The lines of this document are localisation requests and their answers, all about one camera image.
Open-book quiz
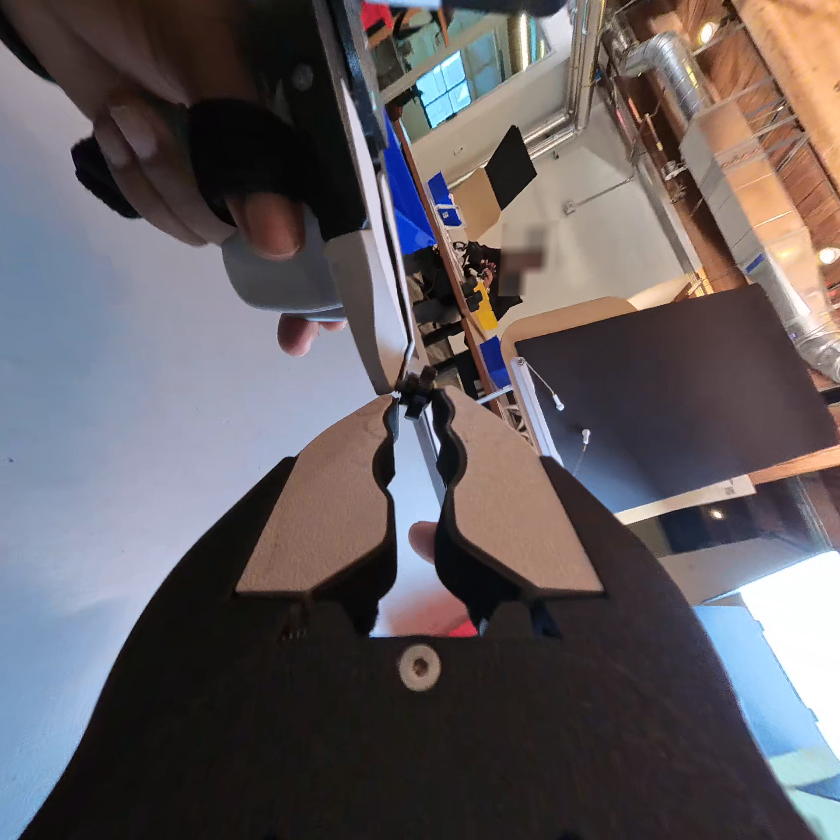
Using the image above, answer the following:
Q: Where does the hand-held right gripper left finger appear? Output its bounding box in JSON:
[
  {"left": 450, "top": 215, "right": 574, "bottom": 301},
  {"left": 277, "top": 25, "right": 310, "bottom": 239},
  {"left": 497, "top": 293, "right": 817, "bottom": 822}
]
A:
[{"left": 235, "top": 394, "right": 401, "bottom": 634}]

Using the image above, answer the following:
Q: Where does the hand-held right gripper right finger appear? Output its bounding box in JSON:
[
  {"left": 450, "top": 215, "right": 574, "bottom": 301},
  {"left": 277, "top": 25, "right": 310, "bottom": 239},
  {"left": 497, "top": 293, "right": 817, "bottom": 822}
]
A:
[{"left": 432, "top": 387, "right": 605, "bottom": 634}]

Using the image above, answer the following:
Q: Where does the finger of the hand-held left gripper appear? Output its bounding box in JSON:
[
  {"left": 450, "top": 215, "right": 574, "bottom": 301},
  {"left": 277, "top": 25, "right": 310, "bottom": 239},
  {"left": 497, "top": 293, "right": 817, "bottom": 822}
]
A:
[
  {"left": 378, "top": 169, "right": 421, "bottom": 376},
  {"left": 325, "top": 84, "right": 413, "bottom": 396}
]

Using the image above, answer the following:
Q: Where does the blue plastic bin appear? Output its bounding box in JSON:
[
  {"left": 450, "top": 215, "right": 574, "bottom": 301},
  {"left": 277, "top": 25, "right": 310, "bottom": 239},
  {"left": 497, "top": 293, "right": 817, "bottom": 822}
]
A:
[
  {"left": 427, "top": 172, "right": 462, "bottom": 228},
  {"left": 382, "top": 115, "right": 438, "bottom": 257}
]

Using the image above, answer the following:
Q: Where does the small black item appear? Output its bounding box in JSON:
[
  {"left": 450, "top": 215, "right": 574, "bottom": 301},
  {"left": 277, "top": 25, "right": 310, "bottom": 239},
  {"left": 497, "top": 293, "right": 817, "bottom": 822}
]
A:
[{"left": 395, "top": 365, "right": 439, "bottom": 422}]

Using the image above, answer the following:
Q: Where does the person's left forearm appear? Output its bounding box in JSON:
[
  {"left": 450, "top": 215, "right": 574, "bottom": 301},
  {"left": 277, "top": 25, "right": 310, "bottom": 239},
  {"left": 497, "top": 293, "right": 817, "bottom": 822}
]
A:
[{"left": 0, "top": 7, "right": 56, "bottom": 83}]

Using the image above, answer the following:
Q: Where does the long wooden table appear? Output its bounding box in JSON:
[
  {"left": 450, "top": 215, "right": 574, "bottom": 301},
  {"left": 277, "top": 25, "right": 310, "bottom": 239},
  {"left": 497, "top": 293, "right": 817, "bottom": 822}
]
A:
[{"left": 390, "top": 112, "right": 519, "bottom": 421}]

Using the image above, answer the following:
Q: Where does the black wood-framed board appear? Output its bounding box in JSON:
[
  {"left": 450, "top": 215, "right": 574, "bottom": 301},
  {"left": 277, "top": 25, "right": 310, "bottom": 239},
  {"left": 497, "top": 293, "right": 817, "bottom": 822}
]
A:
[
  {"left": 453, "top": 125, "right": 539, "bottom": 240},
  {"left": 499, "top": 283, "right": 840, "bottom": 526}
]

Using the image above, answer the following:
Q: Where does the studio light panel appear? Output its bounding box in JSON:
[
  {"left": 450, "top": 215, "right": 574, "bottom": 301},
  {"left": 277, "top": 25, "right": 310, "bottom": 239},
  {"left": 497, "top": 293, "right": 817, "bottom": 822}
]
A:
[{"left": 696, "top": 550, "right": 840, "bottom": 802}]

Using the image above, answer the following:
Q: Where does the silver vertical duct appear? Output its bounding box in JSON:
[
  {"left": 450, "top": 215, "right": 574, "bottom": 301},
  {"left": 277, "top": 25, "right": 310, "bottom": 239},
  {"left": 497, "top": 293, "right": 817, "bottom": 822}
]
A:
[{"left": 505, "top": 0, "right": 608, "bottom": 161}]

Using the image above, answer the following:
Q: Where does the silver ventilation duct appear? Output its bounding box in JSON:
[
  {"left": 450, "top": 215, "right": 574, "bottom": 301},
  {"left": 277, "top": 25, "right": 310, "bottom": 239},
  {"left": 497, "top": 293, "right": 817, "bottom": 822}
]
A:
[{"left": 620, "top": 33, "right": 840, "bottom": 383}]

